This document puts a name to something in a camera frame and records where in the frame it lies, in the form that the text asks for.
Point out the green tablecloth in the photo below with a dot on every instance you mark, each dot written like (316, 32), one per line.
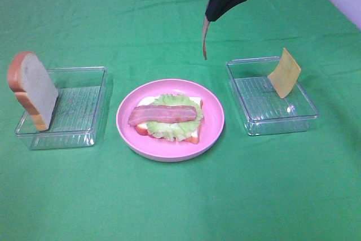
(299, 186)

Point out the clear right plastic tray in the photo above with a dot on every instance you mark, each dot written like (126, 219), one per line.
(261, 110)

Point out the pink round plate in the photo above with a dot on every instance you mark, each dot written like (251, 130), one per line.
(160, 149)

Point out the green lettuce leaf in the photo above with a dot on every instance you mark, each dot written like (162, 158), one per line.
(175, 131)

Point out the clear left plastic tray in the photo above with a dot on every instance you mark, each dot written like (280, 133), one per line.
(77, 116)

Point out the yellow cheese slice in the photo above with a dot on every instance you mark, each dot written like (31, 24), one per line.
(284, 76)

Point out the bread slice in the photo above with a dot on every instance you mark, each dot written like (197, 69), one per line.
(34, 89)
(196, 136)

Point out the clear plastic tray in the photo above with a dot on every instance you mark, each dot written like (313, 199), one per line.
(77, 116)
(261, 110)

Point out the bacon strip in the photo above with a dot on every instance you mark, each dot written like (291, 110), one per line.
(205, 26)
(161, 113)

